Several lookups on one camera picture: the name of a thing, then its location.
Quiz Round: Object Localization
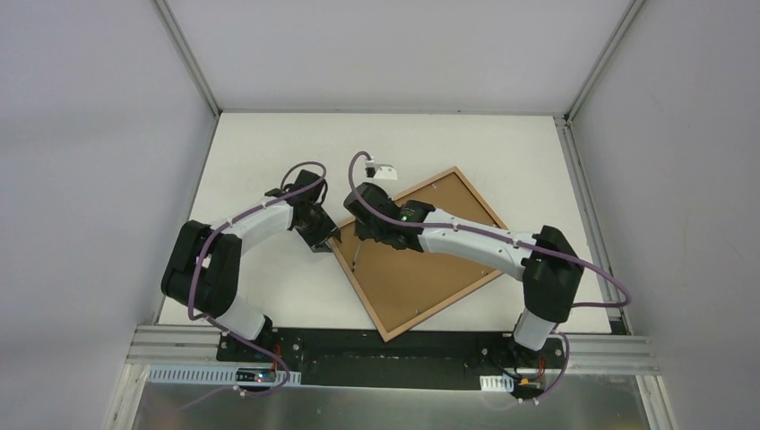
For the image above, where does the wooden picture frame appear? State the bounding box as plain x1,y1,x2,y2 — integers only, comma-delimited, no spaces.
331,167,506,342

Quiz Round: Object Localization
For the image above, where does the yellow black screwdriver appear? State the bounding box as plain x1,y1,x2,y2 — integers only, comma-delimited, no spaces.
350,240,363,272

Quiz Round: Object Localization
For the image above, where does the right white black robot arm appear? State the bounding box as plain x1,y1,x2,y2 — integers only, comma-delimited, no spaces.
343,182,584,367

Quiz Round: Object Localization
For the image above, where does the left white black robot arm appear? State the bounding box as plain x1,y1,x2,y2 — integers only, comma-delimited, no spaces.
160,162,341,363

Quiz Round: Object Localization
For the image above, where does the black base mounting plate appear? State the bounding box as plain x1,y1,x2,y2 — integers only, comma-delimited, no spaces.
216,327,566,391

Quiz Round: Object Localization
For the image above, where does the left green circuit board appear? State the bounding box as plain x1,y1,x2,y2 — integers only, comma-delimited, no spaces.
236,368,277,384

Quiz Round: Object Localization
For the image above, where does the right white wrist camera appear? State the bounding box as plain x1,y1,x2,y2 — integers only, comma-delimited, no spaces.
365,159,398,181

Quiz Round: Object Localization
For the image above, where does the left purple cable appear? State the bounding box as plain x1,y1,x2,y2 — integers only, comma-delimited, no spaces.
186,161,329,398

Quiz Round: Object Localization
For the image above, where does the purple cable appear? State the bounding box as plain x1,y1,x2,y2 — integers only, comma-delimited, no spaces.
348,150,633,405
186,161,329,398

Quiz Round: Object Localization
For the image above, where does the aluminium rail beam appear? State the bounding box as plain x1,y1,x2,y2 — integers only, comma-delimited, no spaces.
127,325,661,375

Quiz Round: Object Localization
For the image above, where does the right white slotted cable duct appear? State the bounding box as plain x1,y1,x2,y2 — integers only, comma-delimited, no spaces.
479,374,514,392

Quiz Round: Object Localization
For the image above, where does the white slotted cable duct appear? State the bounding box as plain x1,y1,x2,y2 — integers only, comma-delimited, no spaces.
479,374,514,392
146,365,301,387

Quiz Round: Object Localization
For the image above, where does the left white slotted cable duct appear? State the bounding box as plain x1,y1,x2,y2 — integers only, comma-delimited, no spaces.
146,365,301,387

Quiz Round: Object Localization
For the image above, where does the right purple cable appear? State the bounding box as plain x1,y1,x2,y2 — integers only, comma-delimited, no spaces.
348,150,633,405

